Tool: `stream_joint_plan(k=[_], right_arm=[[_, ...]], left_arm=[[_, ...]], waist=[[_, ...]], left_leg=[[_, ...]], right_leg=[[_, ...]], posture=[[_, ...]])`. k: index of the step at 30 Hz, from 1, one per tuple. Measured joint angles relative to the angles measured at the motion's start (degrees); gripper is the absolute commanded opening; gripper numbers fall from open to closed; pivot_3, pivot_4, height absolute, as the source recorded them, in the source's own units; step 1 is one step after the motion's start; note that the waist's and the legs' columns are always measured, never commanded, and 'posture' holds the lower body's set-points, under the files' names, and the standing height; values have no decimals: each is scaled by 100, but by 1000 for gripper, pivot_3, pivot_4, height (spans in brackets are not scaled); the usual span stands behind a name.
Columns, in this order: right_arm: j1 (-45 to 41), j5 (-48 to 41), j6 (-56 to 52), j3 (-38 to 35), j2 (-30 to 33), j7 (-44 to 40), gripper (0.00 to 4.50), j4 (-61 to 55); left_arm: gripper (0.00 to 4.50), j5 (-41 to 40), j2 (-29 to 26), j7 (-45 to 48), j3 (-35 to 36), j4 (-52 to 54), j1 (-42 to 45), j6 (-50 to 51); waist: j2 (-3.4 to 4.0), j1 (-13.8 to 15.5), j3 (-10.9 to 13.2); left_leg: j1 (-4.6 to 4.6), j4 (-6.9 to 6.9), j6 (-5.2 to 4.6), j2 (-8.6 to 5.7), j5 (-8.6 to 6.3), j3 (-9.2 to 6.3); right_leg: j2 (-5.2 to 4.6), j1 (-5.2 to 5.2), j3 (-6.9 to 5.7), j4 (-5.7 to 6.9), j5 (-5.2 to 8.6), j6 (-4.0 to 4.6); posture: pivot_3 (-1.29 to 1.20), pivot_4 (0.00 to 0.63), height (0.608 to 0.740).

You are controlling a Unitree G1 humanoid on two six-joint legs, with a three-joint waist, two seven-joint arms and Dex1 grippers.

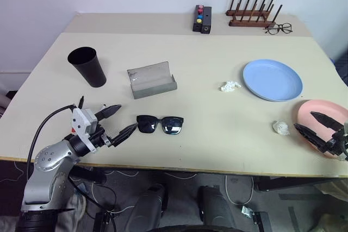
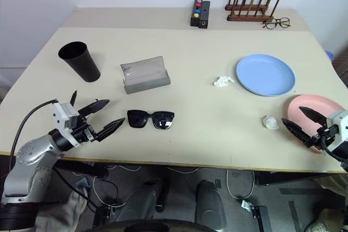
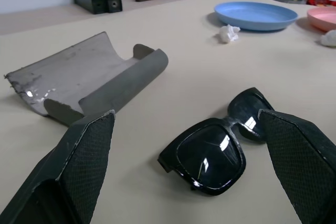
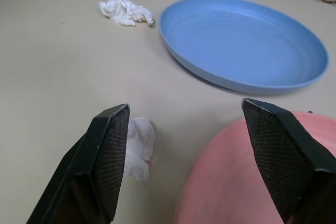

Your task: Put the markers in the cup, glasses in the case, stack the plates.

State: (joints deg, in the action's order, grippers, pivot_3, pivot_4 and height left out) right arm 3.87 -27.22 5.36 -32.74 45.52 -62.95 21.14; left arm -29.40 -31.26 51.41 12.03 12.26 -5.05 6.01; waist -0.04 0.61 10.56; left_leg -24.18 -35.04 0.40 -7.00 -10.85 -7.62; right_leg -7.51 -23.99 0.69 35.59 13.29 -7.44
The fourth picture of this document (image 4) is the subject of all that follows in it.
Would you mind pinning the pink round plate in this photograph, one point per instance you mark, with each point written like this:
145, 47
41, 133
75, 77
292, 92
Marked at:
223, 171

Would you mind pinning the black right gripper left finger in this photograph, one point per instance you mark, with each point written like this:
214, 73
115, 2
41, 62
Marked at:
86, 171

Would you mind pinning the white tissue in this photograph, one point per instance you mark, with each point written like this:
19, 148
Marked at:
140, 145
123, 11

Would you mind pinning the blue round plate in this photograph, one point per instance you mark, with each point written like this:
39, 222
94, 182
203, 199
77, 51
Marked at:
244, 43

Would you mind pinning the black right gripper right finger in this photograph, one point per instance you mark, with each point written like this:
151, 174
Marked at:
288, 161

